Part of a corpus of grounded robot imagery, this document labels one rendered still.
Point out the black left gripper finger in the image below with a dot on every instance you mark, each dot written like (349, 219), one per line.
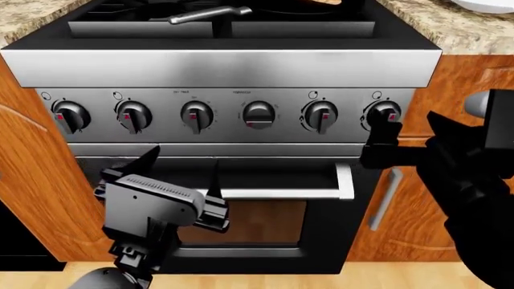
(146, 162)
(216, 180)

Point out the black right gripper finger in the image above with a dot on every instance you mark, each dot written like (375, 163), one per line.
(381, 132)
(451, 129)

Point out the black stove knob red mark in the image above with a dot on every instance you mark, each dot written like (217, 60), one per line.
(383, 110)
(321, 116)
(132, 116)
(69, 116)
(196, 115)

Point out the stainless steel black stove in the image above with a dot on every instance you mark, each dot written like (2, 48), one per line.
(225, 67)

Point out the black cast iron stove grate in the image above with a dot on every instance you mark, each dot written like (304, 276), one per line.
(301, 29)
(140, 29)

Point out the golden brown croissant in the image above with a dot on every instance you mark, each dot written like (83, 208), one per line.
(326, 1)

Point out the wooden cabinet drawer front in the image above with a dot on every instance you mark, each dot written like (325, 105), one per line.
(449, 81)

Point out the black oven temperature knob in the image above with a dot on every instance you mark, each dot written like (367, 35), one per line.
(259, 113)

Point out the black oven door with window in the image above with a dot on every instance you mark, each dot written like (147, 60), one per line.
(329, 225)

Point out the white plate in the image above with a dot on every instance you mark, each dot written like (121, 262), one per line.
(482, 4)

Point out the black appliance front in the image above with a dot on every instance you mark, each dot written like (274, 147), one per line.
(20, 241)

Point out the grey left gripper camera box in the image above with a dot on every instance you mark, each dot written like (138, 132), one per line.
(152, 200)

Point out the black right gripper camera box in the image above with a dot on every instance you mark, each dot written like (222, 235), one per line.
(498, 119)

